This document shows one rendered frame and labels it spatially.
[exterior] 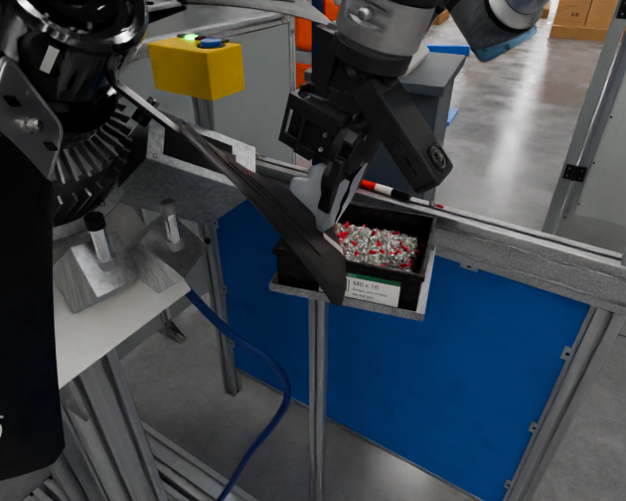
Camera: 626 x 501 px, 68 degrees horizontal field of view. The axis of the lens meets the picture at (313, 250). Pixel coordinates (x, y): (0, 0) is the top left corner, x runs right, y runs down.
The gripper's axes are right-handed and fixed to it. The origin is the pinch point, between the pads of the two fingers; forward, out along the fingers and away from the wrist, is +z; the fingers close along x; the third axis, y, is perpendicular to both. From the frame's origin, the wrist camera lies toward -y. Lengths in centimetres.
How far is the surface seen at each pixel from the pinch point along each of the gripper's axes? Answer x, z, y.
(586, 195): -174, 55, -46
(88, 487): 18, 90, 26
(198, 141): 10.8, -9.0, 11.1
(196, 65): -26, 7, 45
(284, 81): -119, 48, 80
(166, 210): 8.7, 4.1, 16.4
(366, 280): -7.8, 11.6, -5.3
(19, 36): 19.9, -15.9, 20.7
